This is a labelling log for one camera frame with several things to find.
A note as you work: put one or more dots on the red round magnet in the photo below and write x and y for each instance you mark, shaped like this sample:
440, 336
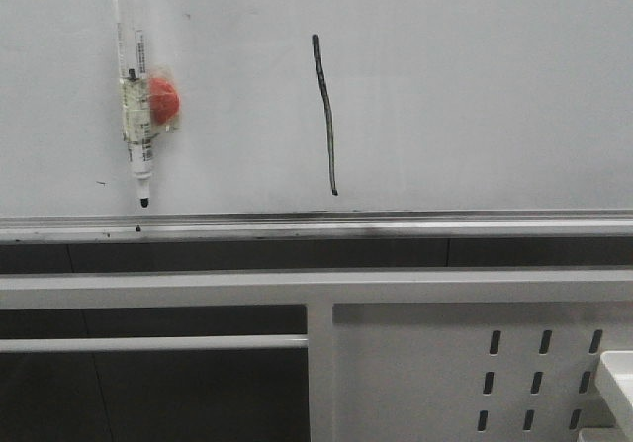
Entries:
164, 100

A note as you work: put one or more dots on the white whiteboard marker pen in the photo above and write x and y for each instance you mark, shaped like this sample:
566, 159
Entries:
134, 87

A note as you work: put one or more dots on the white whiteboard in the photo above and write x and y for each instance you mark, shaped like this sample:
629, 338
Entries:
324, 117

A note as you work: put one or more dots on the white plastic tray bin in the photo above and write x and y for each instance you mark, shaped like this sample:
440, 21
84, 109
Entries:
613, 380

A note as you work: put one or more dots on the white metal whiteboard stand frame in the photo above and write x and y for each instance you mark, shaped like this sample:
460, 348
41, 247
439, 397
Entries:
450, 355

